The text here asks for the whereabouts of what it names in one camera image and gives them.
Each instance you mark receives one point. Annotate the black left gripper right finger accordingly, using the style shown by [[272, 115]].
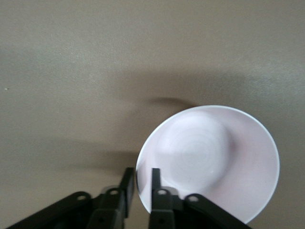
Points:
[[164, 212]]

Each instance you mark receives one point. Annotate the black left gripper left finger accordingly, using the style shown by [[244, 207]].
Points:
[[112, 210]]

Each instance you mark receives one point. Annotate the white round bowl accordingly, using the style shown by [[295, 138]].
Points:
[[214, 155]]

